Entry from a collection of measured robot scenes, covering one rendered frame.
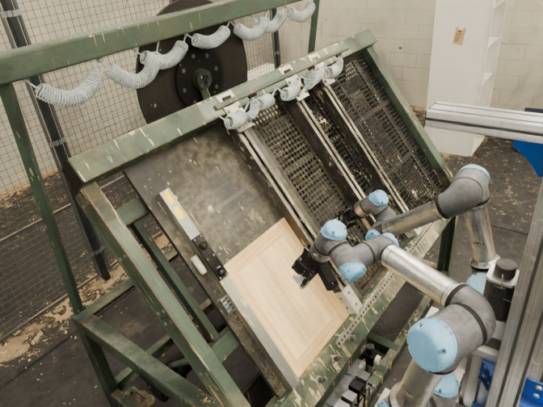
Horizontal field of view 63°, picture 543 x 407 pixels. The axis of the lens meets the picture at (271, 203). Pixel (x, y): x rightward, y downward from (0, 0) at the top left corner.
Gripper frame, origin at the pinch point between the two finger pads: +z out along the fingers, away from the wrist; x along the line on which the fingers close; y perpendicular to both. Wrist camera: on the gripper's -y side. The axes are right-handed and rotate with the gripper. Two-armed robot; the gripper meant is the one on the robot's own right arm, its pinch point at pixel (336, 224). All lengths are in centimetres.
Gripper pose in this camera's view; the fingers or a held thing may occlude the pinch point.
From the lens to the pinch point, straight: 223.3
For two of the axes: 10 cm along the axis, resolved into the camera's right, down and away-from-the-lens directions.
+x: 3.6, 9.0, -2.4
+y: -8.0, 1.6, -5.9
